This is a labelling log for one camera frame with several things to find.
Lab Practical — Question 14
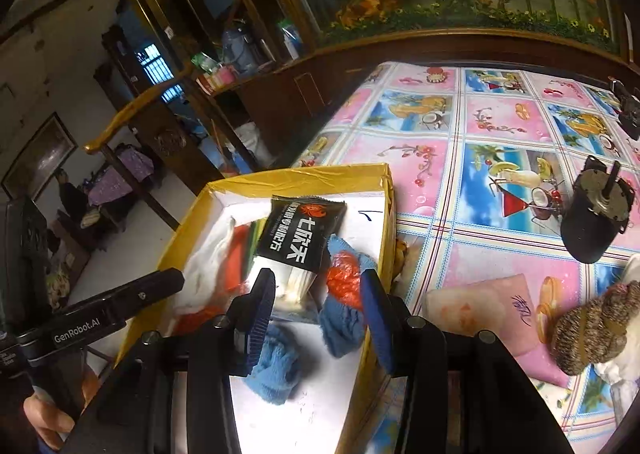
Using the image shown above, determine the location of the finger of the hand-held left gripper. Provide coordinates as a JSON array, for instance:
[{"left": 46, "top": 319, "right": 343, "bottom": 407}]
[{"left": 99, "top": 268, "right": 186, "bottom": 321}]

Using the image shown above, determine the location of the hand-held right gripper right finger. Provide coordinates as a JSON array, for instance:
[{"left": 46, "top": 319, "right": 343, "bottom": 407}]
[{"left": 360, "top": 268, "right": 576, "bottom": 454}]

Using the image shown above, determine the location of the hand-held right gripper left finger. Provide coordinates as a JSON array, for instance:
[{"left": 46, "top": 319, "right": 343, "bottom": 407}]
[{"left": 60, "top": 268, "right": 278, "bottom": 454}]

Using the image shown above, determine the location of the light blue towel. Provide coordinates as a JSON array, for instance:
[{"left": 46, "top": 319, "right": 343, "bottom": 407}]
[{"left": 320, "top": 234, "right": 381, "bottom": 357}]

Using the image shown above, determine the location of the red plastic bag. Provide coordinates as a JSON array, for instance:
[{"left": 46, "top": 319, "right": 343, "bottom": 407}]
[
  {"left": 170, "top": 304, "right": 236, "bottom": 336},
  {"left": 325, "top": 254, "right": 366, "bottom": 310}
]

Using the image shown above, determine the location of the blue knitted cloth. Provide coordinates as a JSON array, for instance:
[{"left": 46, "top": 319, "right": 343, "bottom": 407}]
[{"left": 245, "top": 324, "right": 301, "bottom": 405}]

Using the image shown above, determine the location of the striped sponge pack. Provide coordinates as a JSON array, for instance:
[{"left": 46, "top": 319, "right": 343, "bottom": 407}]
[{"left": 225, "top": 218, "right": 271, "bottom": 295}]

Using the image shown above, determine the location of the white cloth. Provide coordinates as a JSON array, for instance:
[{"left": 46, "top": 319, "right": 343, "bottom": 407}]
[
  {"left": 177, "top": 217, "right": 238, "bottom": 310},
  {"left": 590, "top": 349, "right": 640, "bottom": 415}
]

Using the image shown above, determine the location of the black packet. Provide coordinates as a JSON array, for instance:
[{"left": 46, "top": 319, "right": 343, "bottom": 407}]
[{"left": 252, "top": 195, "right": 347, "bottom": 322}]

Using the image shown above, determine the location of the pink tissue pack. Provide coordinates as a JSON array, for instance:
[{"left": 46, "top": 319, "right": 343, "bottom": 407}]
[{"left": 422, "top": 274, "right": 573, "bottom": 387}]

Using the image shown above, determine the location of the yellow cardboard box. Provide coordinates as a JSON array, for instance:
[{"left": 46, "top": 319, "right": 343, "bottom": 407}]
[{"left": 115, "top": 163, "right": 396, "bottom": 454}]

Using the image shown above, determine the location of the person's left hand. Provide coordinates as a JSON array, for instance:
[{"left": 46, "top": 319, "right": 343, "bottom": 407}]
[{"left": 22, "top": 384, "right": 85, "bottom": 452}]

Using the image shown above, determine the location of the table with purple cloth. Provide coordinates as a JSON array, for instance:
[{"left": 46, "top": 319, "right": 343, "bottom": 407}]
[{"left": 87, "top": 144, "right": 156, "bottom": 220}]

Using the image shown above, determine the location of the wooden chair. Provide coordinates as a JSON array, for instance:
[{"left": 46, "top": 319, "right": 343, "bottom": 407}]
[{"left": 82, "top": 64, "right": 261, "bottom": 230}]

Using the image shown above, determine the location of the printed tablecloth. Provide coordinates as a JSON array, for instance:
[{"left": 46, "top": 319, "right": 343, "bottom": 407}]
[{"left": 300, "top": 62, "right": 640, "bottom": 454}]

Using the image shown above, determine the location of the brown knitted sock bundle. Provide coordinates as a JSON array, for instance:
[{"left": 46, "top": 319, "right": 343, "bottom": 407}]
[{"left": 550, "top": 281, "right": 640, "bottom": 375}]

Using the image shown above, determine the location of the wooden shelf cabinet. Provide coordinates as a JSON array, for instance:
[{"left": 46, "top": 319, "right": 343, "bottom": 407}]
[{"left": 115, "top": 0, "right": 331, "bottom": 170}]

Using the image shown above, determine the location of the pink box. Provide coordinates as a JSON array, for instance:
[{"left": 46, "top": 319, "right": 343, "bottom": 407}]
[{"left": 197, "top": 64, "right": 238, "bottom": 92}]

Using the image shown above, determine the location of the black motor with shaft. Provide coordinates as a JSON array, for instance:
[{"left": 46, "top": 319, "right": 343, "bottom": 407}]
[{"left": 560, "top": 154, "right": 636, "bottom": 264}]

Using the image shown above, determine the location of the barred window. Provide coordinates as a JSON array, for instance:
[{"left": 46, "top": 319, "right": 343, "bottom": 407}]
[{"left": 132, "top": 47, "right": 173, "bottom": 85}]

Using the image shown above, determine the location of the white bottle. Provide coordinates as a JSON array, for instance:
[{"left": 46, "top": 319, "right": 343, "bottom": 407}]
[{"left": 277, "top": 19, "right": 303, "bottom": 62}]

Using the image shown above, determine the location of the black motor with wooden cap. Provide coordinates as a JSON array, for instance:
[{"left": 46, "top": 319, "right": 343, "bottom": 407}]
[{"left": 607, "top": 77, "right": 640, "bottom": 140}]

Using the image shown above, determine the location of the framed wall picture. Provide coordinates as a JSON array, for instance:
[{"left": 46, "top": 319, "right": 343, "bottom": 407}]
[{"left": 0, "top": 113, "right": 78, "bottom": 200}]

